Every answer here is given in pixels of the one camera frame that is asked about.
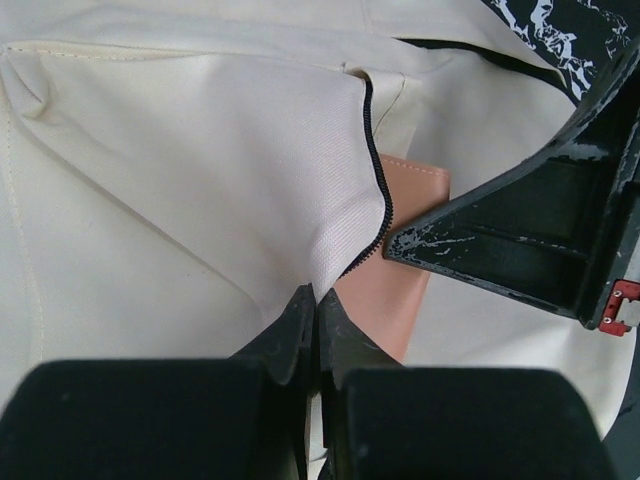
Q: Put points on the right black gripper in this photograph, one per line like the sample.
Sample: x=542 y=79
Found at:
x=560 y=231

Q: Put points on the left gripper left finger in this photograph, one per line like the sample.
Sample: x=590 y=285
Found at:
x=243 y=417

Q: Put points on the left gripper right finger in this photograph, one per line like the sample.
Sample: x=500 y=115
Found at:
x=386 y=421

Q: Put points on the cream canvas student bag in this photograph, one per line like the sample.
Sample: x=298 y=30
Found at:
x=173 y=171

